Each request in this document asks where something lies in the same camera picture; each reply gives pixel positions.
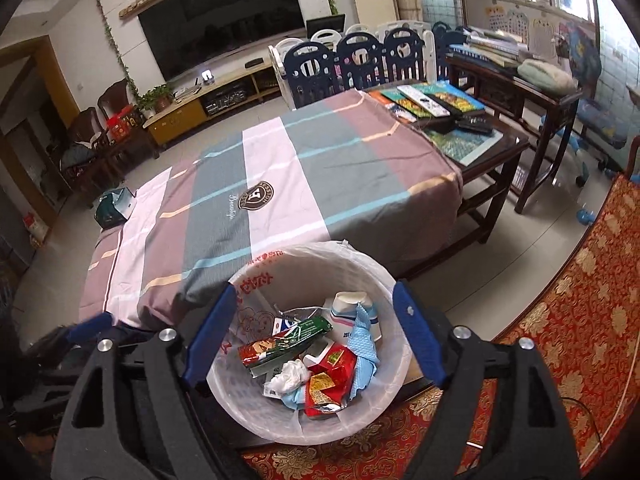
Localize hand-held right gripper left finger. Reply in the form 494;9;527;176
50;284;239;480

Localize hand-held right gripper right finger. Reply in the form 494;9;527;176
392;280;581;480

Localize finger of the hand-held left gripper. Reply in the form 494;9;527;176
30;311;115;357

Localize blue cloth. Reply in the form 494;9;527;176
347;305;381;404

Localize green snack packet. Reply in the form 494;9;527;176
237;317;334;369

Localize white paper cup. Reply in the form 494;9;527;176
322;291;384;342

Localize waste bin with white bag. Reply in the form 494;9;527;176
207;241;414;446

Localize white tissue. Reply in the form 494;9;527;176
264;359;311;397

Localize red snack packet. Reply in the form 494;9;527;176
302;342;359;419

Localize light blue face mask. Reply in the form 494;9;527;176
281;382;309;412

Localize red and white bag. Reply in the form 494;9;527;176
24;212;51;244

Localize green tissue box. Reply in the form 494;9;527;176
95;187;137;226

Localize dark wooden coffee table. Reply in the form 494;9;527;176
400;110;531;279

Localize dark bag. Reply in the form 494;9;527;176
60;142;99;171

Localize pile of picture books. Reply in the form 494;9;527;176
367;80;504;166

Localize red gift box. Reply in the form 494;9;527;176
105;105;146;142

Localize dark wooden armchair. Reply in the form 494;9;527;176
96;78;162;161
60;107;126;209

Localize black remote control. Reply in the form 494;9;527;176
457;116;496;135

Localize wooden television cabinet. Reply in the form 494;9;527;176
144;62;281;147

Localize black audio amplifier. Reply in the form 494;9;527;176
202;87;250;115

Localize white remote control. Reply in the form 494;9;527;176
397;85;454;116

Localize potted green plant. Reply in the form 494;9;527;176
136;84;174;120

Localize dark wooden side desk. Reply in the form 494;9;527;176
445;47;584;214

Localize navy and white playpen fence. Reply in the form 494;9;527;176
267;21;469;111

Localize blue child's desk chair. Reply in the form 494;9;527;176
540;22;631;189

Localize grey-green cushion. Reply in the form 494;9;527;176
517;58;579;96

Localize stack of books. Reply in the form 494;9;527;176
447;27;531;69

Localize large black television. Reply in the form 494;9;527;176
137;0;306;84

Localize black monitor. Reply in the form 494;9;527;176
306;15;347;41

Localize thin black cable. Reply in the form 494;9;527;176
560;397;604;439

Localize wall chart poster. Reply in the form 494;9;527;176
485;5;531;36
531;17;566;51

